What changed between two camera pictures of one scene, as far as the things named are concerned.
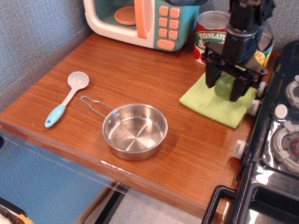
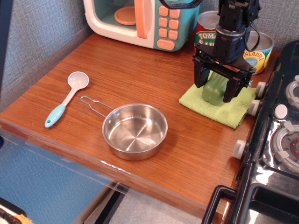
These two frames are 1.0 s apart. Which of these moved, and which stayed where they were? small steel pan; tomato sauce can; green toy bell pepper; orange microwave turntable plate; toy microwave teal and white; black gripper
Moved: black gripper; green toy bell pepper
Stayed: small steel pan; tomato sauce can; orange microwave turntable plate; toy microwave teal and white
